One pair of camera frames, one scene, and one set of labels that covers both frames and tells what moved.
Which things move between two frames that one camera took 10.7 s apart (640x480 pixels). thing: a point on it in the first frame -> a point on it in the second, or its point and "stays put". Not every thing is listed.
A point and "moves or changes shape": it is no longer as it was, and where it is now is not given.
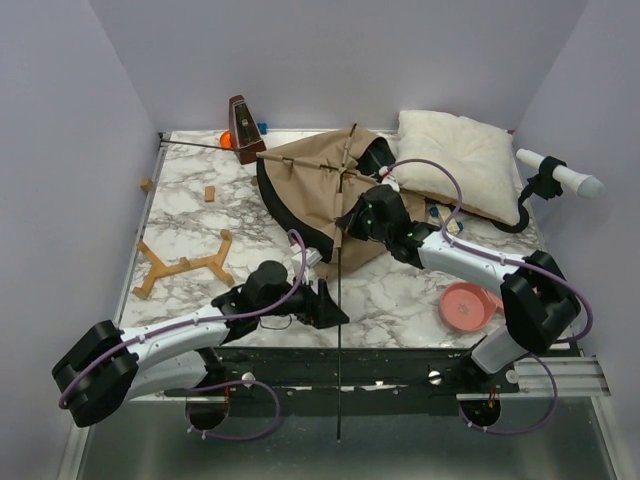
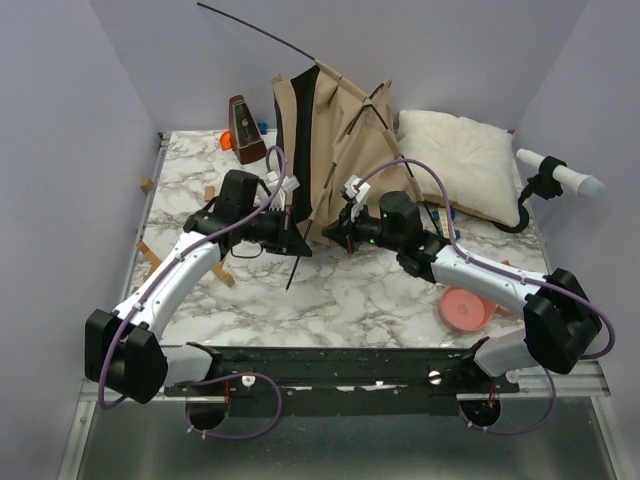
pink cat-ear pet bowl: [464, 306] stays put
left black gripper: [319, 310] -> [280, 243]
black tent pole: [338, 280] -> [328, 180]
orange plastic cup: [225, 140] stays put
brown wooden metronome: [246, 132] stays put
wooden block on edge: [146, 184] stays put
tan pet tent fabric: [319, 178] moves or changes shape
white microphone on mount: [553, 177] stays put
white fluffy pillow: [483, 157] stays put
